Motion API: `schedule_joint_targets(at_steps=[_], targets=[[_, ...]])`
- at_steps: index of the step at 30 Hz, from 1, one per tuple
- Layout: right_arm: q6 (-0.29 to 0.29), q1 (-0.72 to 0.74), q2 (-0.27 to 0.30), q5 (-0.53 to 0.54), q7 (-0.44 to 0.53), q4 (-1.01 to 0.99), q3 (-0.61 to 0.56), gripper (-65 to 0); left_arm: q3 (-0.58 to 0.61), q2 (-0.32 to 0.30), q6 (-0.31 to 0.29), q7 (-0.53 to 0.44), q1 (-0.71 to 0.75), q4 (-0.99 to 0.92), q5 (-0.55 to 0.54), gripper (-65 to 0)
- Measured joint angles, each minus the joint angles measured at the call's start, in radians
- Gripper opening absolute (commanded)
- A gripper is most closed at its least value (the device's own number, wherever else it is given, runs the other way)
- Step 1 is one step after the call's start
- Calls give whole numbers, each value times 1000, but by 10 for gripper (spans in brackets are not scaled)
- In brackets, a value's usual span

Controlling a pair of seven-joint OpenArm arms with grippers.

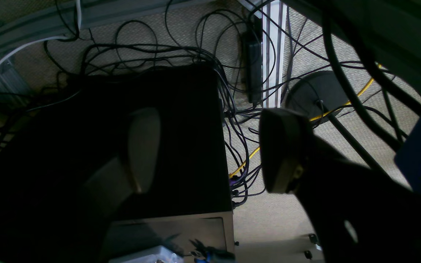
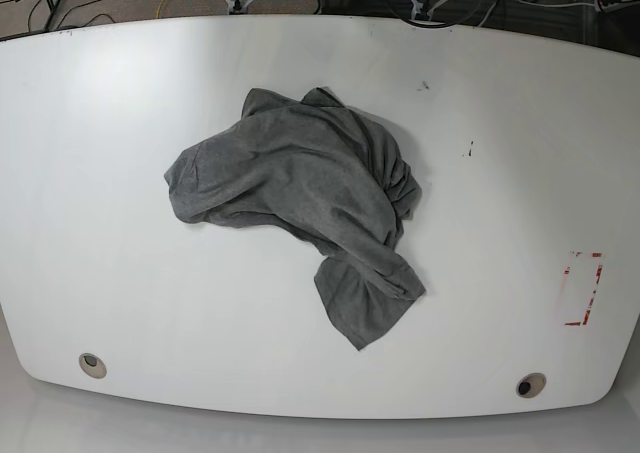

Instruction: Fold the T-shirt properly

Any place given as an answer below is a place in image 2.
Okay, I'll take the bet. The grey T-shirt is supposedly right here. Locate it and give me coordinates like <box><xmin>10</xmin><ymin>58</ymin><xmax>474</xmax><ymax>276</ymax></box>
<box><xmin>164</xmin><ymin>88</ymin><xmax>426</xmax><ymax>349</ymax></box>

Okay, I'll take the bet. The red tape rectangle marking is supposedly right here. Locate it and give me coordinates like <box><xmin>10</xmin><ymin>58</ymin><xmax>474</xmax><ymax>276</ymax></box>
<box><xmin>556</xmin><ymin>251</ymin><xmax>604</xmax><ymax>327</ymax></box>

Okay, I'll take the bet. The white power strip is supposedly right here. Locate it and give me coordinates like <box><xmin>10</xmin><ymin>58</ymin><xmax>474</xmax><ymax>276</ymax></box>
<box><xmin>595</xmin><ymin>0</ymin><xmax>640</xmax><ymax>13</ymax></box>

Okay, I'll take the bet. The right table cable grommet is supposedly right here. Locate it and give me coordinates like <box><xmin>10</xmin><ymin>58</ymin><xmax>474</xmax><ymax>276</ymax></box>
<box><xmin>516</xmin><ymin>372</ymin><xmax>547</xmax><ymax>399</ymax></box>

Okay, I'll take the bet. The table cable grommet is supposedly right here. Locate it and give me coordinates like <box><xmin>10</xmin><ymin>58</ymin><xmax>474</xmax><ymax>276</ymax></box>
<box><xmin>516</xmin><ymin>372</ymin><xmax>547</xmax><ymax>399</ymax></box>
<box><xmin>79</xmin><ymin>353</ymin><xmax>107</xmax><ymax>379</ymax></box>

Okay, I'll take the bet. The left table cable grommet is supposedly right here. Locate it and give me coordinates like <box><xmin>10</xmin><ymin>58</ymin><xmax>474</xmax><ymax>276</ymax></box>
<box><xmin>79</xmin><ymin>353</ymin><xmax>107</xmax><ymax>379</ymax></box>

